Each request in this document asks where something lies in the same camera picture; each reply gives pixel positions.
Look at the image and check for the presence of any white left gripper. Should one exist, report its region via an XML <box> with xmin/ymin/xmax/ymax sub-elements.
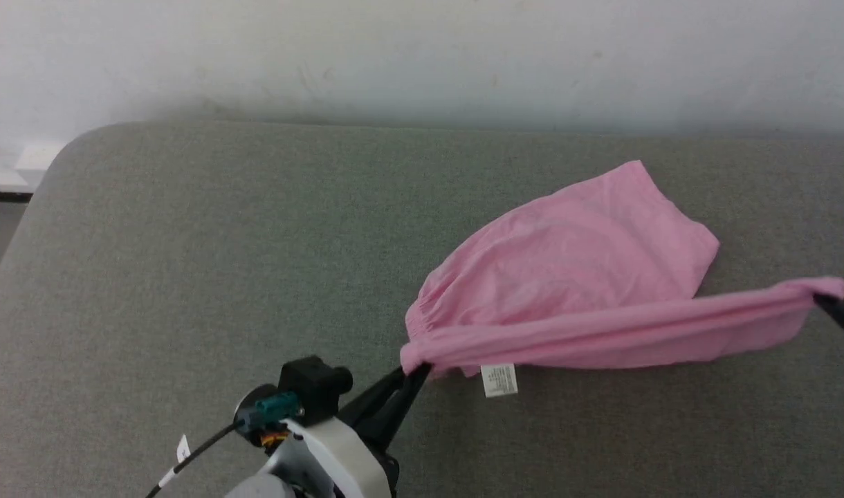
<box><xmin>286</xmin><ymin>364</ymin><xmax>432</xmax><ymax>498</ymax></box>

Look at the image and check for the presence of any pink shorts garment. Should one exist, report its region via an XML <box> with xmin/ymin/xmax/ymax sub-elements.
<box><xmin>399</xmin><ymin>160</ymin><xmax>844</xmax><ymax>399</ymax></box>

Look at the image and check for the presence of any grey fabric sofa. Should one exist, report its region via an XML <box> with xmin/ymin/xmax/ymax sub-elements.
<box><xmin>0</xmin><ymin>121</ymin><xmax>844</xmax><ymax>498</ymax></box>

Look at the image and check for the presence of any white baseboard block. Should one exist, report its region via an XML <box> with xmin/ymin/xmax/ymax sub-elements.
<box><xmin>0</xmin><ymin>140</ymin><xmax>67</xmax><ymax>193</ymax></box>

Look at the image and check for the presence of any black cable with teal plug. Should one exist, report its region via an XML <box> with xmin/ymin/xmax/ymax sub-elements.
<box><xmin>144</xmin><ymin>391</ymin><xmax>303</xmax><ymax>498</ymax></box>

